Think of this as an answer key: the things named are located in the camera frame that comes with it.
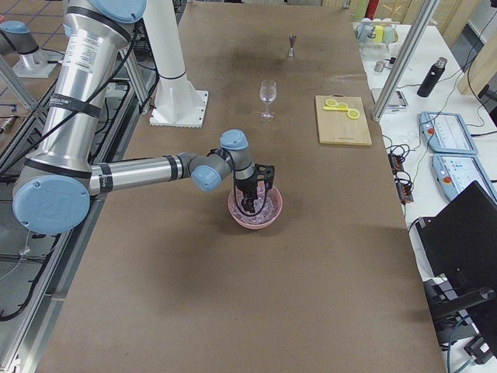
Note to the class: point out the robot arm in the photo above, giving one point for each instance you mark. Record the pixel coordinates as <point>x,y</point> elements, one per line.
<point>119,55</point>
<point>16,38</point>

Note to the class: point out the wooden cutting board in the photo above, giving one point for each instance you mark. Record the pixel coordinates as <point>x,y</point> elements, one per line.
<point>335,128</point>

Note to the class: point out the lemon slice far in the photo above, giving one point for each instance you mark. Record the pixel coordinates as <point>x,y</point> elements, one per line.
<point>353,114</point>

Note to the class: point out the lemon slice middle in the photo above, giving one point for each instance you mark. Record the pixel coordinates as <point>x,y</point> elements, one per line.
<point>342,106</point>

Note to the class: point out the blue teach pendant near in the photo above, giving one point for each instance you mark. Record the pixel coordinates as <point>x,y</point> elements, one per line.
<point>454,172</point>

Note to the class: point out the aluminium frame post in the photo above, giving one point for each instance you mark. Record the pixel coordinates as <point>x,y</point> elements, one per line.
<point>411,42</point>

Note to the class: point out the clear wine glass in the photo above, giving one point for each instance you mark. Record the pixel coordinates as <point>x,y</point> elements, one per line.
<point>267,94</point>

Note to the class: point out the steel double jigger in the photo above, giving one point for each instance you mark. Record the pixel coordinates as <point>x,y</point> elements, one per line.
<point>292,40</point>

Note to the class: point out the pile of clear ice cubes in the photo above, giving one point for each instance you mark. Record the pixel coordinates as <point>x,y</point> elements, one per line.
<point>268,208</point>

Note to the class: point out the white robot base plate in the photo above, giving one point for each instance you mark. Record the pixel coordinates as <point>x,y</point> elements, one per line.
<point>177,102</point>

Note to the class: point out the black monitor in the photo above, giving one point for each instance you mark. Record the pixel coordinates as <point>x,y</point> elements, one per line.
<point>460,243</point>

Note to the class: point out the blue teach pendant far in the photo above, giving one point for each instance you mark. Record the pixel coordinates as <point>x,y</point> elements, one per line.
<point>446,133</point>

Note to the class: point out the pink bowl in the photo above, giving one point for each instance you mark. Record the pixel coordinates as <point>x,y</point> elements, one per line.
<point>272,217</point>

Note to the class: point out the black water bottle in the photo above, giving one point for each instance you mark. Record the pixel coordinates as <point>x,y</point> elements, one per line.
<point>432,77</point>

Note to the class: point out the blue teach pendant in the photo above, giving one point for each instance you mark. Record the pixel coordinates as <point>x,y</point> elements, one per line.
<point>446,133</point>
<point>454,172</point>

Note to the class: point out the steel cup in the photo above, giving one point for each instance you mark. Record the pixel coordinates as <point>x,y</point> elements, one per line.
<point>379,67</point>

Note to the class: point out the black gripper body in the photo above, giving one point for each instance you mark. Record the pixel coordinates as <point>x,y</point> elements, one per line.
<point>245,189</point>

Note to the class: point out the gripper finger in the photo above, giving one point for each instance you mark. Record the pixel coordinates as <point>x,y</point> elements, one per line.
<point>251,203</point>
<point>246,204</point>

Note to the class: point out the white kitchen scale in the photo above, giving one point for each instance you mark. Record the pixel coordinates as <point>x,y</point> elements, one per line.
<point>398,102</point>

